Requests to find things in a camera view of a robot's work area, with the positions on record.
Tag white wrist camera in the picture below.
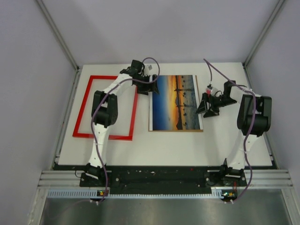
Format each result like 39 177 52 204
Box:
206 84 217 96
145 64 152 71

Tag left corner aluminium post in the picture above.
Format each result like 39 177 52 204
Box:
34 0 80 71

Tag grey slotted cable duct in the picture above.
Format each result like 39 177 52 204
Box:
47 188 238 200

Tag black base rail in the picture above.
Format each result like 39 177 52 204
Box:
52 165 247 194

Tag brown fibreboard backing board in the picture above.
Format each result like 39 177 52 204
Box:
148 75 204 132

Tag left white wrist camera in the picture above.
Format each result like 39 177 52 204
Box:
145 64 152 71

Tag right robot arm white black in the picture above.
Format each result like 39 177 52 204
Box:
196 80 272 186

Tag corner aluminium post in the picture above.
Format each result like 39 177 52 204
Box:
34 0 80 71
242 0 287 69

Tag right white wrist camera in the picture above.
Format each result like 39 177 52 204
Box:
206 84 217 96

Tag sunset photo print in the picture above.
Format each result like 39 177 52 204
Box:
151 75 202 131

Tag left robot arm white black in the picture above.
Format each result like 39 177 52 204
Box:
85 57 160 186

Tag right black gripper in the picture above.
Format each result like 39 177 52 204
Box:
195 93 237 118

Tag red picture frame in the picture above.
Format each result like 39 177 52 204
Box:
73 75 138 141

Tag right corner aluminium post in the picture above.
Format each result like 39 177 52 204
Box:
242 0 287 69

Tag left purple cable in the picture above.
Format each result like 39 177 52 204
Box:
90 57 160 204

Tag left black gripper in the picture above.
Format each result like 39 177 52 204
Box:
134 74 158 95

